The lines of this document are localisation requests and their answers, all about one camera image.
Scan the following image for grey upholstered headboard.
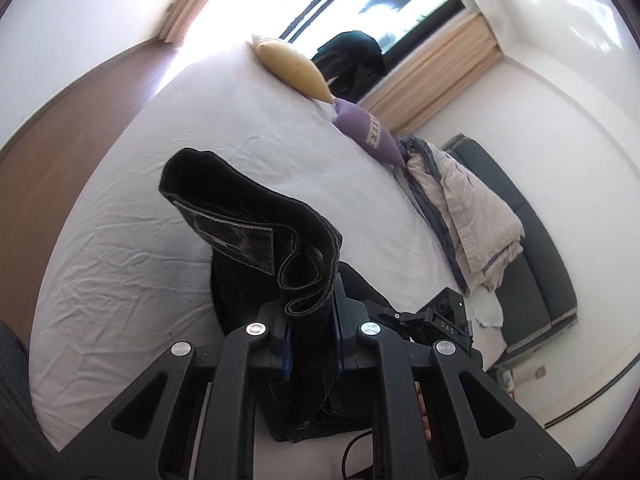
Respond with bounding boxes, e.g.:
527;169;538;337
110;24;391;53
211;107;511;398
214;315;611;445
445;133;578;356

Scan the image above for person's right hand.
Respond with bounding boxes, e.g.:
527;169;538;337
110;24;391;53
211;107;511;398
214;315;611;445
418;394;434;442

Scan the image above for black cable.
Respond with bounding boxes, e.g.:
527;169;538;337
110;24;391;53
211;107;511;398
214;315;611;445
341;432;376;480

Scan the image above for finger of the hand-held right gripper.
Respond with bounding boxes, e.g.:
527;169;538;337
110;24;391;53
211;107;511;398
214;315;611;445
377;309;426;333

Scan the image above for black bag on windowsill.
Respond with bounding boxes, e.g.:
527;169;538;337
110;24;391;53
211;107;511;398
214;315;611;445
311;31;387;111

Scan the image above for black pants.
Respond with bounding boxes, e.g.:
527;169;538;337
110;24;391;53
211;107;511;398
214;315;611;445
159;147;381;443

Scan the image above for white pillow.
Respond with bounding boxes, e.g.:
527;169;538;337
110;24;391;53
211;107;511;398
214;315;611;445
467;287;505;328

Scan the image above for grey cloth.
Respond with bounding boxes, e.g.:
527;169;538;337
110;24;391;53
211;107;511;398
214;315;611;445
0;320;58;480

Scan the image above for yellow pillow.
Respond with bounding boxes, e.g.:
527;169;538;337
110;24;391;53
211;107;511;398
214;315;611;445
251;34;333;103

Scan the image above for beige and grey duvet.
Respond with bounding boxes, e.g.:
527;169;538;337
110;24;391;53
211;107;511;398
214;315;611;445
395;136;525;295

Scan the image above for purple patterned pillow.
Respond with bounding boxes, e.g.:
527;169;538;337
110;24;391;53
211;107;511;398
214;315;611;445
334;97;403;168

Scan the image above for beige curtain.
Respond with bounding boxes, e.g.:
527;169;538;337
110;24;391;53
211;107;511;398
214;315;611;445
362;12;502;133
157;0;261;46

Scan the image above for black sliding door frame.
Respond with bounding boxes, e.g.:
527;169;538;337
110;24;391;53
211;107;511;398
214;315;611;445
277;0;466;68

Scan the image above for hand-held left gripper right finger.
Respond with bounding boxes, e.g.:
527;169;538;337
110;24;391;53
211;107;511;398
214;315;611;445
332;280;576;480

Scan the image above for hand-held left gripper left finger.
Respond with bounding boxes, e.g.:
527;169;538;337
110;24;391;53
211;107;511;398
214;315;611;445
47;301;293;480

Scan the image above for bed with white sheet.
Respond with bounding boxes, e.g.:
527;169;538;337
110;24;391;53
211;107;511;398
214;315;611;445
27;42;506;466

